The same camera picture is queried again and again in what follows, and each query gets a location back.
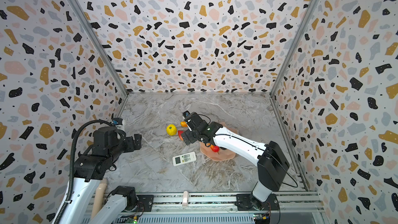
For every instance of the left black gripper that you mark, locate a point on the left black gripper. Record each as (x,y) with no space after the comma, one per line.
(131,145)

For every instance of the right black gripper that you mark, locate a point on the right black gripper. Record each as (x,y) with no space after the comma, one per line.
(189,134)

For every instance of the red yellow fake mango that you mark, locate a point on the red yellow fake mango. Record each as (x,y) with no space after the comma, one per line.
(183,124)

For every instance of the red fake strawberry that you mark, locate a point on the red fake strawberry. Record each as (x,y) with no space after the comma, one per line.
(180,133)

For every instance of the yellow fake lemon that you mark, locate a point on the yellow fake lemon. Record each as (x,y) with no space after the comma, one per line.
(171,130)

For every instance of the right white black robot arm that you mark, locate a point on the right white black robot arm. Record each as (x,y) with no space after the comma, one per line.
(271,163)

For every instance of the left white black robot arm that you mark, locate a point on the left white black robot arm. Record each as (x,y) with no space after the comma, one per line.
(86,173)

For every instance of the pink scalloped fruit bowl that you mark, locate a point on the pink scalloped fruit bowl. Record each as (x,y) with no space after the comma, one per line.
(223,155)

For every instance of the white remote control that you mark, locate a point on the white remote control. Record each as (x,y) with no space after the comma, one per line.
(184,159)

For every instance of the small white clip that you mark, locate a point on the small white clip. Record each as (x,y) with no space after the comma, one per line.
(185,199)

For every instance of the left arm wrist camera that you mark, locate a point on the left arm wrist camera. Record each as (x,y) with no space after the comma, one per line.
(118,122)

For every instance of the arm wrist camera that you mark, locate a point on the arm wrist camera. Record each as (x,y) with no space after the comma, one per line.
(118,122)
(186,115)

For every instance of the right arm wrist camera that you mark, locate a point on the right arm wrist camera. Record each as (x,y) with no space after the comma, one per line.
(186,115)

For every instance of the wooden stick handle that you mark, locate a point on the wooden stick handle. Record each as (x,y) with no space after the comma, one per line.
(98,198)

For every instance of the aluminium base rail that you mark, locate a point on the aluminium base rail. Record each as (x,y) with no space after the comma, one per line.
(297,207)

